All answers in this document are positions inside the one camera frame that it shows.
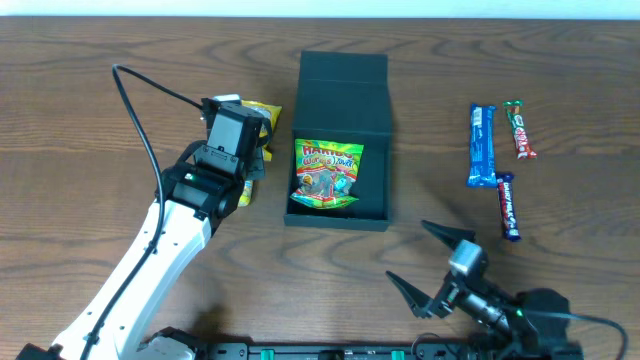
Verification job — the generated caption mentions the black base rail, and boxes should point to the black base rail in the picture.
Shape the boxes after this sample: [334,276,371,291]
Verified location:
[199,341,581,360]

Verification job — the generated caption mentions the dark green gift box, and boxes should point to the dark green gift box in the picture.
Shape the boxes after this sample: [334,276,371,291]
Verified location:
[283,49,394,233]

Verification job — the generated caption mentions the green red Milo bar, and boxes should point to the green red Milo bar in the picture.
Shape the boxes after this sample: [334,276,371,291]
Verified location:
[503,100,537,159]

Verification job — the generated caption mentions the yellow Mentos bottle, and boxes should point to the yellow Mentos bottle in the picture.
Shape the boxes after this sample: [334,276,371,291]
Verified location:
[238,180,254,207]

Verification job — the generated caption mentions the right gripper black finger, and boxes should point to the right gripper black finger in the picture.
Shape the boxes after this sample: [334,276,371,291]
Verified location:
[385,271,433,318]
[421,220,476,251]

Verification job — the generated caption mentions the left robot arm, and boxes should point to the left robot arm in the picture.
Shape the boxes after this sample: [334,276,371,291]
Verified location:
[18,94,272,359]

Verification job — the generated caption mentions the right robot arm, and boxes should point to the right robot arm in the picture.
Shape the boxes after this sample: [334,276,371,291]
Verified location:
[386,220,584,359]

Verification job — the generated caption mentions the purple Dairy Milk bar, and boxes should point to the purple Dairy Milk bar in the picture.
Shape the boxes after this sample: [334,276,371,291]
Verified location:
[496,172,521,242]

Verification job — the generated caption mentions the yellow snack bag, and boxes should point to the yellow snack bag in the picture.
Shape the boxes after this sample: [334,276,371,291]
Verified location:
[240,99,283,163]

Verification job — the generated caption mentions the blue Oreo cookie pack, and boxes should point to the blue Oreo cookie pack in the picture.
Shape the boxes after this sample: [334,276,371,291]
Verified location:
[467,104,497,188]

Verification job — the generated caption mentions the Haribo gummy candy bag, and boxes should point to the Haribo gummy candy bag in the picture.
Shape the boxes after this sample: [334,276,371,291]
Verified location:
[290,139,364,210]

